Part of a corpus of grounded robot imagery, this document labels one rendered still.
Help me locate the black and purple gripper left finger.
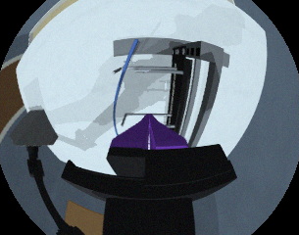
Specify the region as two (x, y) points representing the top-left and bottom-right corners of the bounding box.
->
(109, 114), (149, 149)

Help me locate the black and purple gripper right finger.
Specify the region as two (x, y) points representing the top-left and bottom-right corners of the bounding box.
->
(149, 114), (189, 149)

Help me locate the blue cable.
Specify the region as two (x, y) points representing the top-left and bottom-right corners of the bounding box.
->
(113, 39), (138, 136)

